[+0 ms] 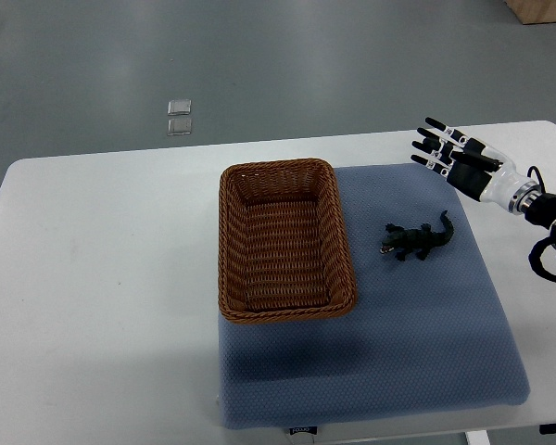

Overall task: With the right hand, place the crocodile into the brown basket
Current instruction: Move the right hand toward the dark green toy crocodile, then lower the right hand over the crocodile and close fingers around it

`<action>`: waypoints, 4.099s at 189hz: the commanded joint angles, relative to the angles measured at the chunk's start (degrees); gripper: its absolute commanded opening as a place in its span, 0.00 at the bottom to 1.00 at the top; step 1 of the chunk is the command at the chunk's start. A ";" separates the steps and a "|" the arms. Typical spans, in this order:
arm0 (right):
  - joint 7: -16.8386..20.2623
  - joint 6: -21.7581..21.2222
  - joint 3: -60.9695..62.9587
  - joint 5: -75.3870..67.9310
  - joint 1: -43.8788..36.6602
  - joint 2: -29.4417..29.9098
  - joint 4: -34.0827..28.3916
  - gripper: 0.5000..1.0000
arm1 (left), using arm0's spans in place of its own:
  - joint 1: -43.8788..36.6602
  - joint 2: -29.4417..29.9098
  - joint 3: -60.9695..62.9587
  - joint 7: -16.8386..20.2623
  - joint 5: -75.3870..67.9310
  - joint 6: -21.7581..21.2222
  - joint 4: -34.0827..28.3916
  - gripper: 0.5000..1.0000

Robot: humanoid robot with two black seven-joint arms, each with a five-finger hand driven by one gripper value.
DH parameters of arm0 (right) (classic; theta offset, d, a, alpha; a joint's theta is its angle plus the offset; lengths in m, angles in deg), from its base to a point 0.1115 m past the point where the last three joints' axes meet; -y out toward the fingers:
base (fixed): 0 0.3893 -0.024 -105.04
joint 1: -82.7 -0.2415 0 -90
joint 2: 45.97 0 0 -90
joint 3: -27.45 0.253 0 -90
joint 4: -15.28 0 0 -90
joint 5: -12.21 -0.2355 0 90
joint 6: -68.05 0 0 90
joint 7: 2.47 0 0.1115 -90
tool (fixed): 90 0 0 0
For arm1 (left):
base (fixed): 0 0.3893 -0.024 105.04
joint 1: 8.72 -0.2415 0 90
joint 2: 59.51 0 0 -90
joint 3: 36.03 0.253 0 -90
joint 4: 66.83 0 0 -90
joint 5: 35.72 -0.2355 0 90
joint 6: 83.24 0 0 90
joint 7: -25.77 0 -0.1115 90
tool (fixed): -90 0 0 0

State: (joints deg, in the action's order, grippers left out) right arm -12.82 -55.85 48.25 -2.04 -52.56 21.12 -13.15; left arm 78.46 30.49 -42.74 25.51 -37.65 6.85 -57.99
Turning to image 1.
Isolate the upper floor plate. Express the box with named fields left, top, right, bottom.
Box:
left=167, top=99, right=192, bottom=116

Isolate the brown wicker basket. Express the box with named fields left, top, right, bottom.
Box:
left=218, top=159, right=358, bottom=324

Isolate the wooden box corner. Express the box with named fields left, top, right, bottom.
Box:
left=504, top=0, right=556, bottom=25

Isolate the blue padded mat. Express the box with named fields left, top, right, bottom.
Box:
left=219, top=163, right=530, bottom=429

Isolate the floor plate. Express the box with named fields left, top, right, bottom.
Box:
left=167, top=99, right=192, bottom=116
left=167, top=117, right=192, bottom=136

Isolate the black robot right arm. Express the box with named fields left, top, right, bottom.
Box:
left=524, top=193, right=556, bottom=250

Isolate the white table leg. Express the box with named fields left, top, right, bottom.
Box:
left=465, top=430, right=491, bottom=445

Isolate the lower floor plate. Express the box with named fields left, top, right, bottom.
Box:
left=167, top=117, right=192, bottom=136

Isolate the dark toy crocodile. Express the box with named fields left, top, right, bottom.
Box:
left=379, top=210, right=454, bottom=261

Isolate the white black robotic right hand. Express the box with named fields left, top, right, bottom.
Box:
left=411, top=117, right=542, bottom=214

